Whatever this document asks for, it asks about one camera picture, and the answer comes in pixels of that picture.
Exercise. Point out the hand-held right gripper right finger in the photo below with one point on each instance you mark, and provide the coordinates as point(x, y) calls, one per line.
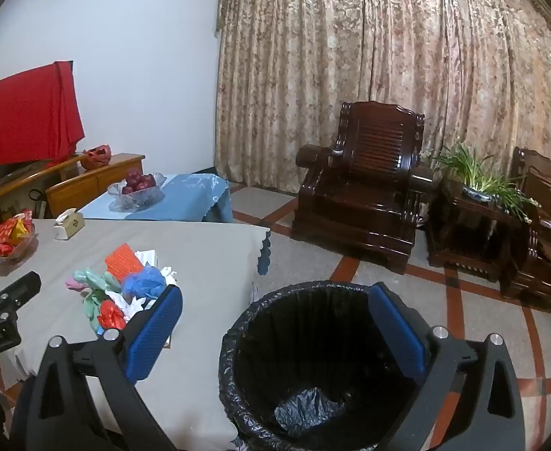
point(397, 333)

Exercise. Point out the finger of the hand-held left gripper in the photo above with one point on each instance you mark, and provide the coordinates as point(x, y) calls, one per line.
point(22, 286)

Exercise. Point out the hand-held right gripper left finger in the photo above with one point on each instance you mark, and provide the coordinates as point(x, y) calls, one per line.
point(155, 333)

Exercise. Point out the red wrapper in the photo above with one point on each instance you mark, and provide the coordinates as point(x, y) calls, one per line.
point(111, 314)

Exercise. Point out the blue plastic bag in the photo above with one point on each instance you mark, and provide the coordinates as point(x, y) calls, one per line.
point(141, 283)

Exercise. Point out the pink plastic bag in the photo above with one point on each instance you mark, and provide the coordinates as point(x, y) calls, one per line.
point(74, 284)

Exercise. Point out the orange foam net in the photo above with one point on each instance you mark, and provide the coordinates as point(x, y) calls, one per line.
point(123, 259)

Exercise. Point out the black bag lined trash bin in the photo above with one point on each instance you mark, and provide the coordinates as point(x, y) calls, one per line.
point(303, 338)

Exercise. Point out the glass snack bowl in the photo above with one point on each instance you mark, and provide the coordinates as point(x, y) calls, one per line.
point(24, 250)

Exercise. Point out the pile of red snack packets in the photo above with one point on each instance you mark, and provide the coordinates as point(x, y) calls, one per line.
point(7, 237)

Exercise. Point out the beige tissue box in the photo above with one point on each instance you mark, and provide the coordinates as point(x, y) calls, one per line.
point(71, 228)

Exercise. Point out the grey tablecloth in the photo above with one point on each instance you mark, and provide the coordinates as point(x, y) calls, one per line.
point(200, 253)

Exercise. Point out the dark wooden side table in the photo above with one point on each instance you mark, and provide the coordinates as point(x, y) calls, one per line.
point(463, 230)

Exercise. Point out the glass fruit bowl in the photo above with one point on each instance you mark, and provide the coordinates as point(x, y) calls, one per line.
point(137, 201)

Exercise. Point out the dark wooden armchair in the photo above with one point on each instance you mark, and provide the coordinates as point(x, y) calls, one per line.
point(360, 197)
point(538, 263)

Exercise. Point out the blue tablecloth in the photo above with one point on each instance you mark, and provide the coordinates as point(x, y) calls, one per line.
point(186, 192)

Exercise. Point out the red plastic bag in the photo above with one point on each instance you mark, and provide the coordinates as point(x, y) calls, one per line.
point(96, 156)

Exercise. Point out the heap of red apples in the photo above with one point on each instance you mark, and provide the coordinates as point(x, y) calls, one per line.
point(139, 183)

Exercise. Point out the red cloth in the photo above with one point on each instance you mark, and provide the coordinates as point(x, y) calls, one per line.
point(22, 117)

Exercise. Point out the green potted plant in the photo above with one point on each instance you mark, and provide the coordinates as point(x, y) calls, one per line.
point(482, 181)

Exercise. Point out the beige patterned curtain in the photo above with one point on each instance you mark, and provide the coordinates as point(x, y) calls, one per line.
point(350, 33)

